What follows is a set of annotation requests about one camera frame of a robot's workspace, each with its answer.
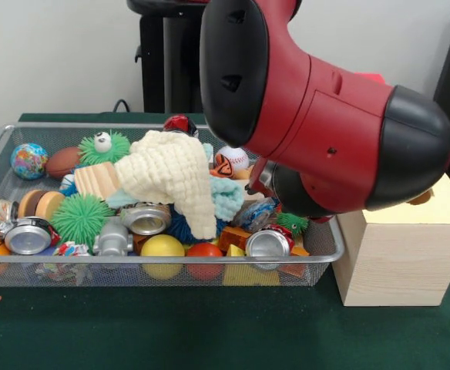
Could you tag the yellow ball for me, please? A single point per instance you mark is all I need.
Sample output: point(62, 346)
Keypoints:
point(162, 248)

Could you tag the bag of coloured spiky balls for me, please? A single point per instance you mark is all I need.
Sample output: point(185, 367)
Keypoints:
point(292, 223)

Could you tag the crushed printed can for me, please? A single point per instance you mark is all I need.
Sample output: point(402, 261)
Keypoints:
point(146, 220)

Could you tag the wooden box with three holes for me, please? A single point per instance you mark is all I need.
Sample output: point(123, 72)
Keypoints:
point(402, 262)

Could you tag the cream knitted cloth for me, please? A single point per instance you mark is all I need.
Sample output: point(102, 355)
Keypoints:
point(167, 173)

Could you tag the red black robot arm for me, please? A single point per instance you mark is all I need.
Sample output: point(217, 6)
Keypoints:
point(325, 100)

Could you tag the red orange ball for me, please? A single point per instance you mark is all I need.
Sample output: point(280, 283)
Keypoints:
point(204, 253)

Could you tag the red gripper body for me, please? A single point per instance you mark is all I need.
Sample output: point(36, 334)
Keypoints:
point(252, 173)

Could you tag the mint green cloth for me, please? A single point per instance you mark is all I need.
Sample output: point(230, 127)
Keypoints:
point(226, 199)

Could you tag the green spiky ball with eyes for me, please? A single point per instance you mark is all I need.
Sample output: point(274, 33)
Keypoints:
point(102, 150)

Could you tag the clear mesh bin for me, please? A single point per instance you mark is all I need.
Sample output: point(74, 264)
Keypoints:
point(55, 266)

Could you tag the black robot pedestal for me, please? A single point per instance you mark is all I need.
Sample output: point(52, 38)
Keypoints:
point(167, 69)

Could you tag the plain green spiky ball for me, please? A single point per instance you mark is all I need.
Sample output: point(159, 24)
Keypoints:
point(81, 221)

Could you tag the small globe ball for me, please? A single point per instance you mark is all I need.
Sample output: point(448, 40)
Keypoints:
point(28, 160)

